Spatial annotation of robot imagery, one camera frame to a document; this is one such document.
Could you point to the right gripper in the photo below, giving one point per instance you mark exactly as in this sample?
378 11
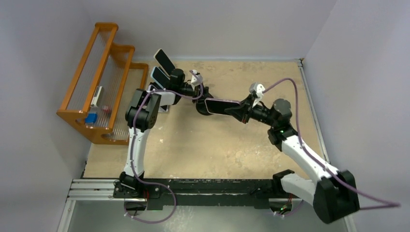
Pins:
241 111

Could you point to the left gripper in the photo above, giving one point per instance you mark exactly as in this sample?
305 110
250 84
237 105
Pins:
199 94

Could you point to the black round base stand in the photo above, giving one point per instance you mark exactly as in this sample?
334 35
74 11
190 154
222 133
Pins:
201 108

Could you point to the white smartphone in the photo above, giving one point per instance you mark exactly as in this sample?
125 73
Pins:
164 61
153 88

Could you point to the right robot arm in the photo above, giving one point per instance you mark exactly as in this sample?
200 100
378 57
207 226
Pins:
328 190

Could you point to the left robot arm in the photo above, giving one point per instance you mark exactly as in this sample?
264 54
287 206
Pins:
142 113

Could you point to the orange wooden rack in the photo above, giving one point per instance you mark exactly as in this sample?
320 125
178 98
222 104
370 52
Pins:
109 64

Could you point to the white item in rack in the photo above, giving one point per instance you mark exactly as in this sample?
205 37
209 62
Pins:
97 97

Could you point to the blue block in rack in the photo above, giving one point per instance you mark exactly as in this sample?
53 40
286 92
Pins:
91 119

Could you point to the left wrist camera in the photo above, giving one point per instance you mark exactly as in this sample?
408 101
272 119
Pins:
196 80

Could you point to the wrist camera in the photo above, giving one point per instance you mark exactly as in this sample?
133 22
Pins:
257 92
196 80

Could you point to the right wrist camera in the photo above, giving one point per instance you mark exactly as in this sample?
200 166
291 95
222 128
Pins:
257 92

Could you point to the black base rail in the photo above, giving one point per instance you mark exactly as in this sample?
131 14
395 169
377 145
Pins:
156 193

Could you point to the aluminium frame rail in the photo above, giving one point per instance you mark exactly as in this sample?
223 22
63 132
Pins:
90 207

